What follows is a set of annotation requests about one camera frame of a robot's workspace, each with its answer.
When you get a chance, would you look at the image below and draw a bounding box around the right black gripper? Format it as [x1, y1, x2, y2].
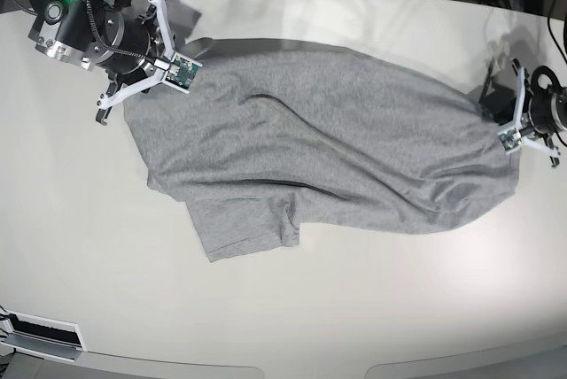
[95, 11, 175, 81]

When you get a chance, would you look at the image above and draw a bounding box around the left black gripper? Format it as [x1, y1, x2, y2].
[527, 86, 566, 138]

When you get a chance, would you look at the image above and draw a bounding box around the grey t-shirt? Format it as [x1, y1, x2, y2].
[124, 44, 519, 262]

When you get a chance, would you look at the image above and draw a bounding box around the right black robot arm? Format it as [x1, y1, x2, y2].
[24, 0, 175, 79]

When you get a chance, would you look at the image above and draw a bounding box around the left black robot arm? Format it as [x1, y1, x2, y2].
[526, 0, 566, 134]

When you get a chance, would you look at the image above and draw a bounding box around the white cable tray box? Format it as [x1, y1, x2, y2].
[1, 307, 88, 363]

